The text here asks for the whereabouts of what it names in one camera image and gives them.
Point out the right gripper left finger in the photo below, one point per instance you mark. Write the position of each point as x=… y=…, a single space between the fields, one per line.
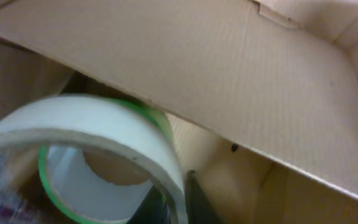
x=153 y=209

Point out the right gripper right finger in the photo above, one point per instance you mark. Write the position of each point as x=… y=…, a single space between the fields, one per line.
x=198 y=207

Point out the green tape roll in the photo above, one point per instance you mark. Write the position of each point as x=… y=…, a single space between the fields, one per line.
x=93 y=188

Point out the brown cardboard box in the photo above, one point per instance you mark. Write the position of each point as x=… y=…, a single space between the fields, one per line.
x=265 y=113

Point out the beige masking tape roll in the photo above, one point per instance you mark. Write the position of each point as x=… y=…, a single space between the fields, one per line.
x=104 y=126

